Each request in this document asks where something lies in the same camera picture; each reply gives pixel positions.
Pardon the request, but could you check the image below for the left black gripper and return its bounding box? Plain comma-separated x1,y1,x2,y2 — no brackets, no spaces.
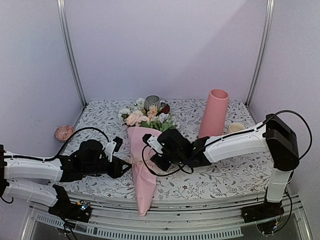
83,155,133,179

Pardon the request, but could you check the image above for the cream printed ribbon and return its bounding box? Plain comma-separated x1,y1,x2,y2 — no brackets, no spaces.
130,157,155,176

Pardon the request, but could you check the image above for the pink flower bouquet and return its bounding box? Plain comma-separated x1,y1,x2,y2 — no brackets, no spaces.
118,97,161,217

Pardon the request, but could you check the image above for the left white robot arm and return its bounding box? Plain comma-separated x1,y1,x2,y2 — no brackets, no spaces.
0,137,132,217

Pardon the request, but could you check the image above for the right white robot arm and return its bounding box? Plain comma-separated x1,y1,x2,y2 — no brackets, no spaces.
142,114,300,218

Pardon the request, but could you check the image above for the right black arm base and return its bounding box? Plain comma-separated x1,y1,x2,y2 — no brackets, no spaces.
241,199,285,235

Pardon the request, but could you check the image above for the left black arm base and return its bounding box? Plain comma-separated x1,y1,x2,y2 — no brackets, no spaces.
48,184,92,223

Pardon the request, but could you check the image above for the tall pink vase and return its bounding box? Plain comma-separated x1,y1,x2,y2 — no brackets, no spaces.
198,89,229,138

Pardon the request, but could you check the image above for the floral patterned table mat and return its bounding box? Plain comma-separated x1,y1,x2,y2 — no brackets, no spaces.
48,99,286,201

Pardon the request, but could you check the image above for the striped grey ceramic cup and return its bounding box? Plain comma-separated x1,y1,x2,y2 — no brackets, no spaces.
144,95,161,111

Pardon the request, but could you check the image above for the cream ceramic mug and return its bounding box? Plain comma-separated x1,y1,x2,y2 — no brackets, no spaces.
226,122,245,134

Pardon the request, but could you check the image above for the pink patterned ball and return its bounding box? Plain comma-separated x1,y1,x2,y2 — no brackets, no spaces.
54,125,75,142

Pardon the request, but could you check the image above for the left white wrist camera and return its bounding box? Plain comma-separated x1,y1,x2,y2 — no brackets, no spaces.
103,137,123,163

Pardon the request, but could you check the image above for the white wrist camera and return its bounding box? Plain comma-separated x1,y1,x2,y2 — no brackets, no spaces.
103,137,123,163
142,133,163,155

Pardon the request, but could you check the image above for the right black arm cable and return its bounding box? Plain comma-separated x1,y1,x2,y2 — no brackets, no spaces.
141,145,195,178

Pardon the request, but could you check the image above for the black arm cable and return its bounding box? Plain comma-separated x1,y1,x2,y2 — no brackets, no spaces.
4,126,111,162
141,145,195,178

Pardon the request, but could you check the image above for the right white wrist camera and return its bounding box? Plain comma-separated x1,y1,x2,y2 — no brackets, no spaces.
142,133,163,155

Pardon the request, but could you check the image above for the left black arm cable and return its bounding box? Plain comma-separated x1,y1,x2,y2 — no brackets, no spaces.
4,126,111,162

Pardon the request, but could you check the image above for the left aluminium frame post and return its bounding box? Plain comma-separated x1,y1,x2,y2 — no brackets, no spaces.
56,0,88,108

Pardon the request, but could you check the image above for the aluminium frame post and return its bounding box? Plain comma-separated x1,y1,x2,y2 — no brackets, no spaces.
56,0,88,108
245,0,275,109

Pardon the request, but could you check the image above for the right aluminium frame post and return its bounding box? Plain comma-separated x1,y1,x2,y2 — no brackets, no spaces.
245,0,275,109

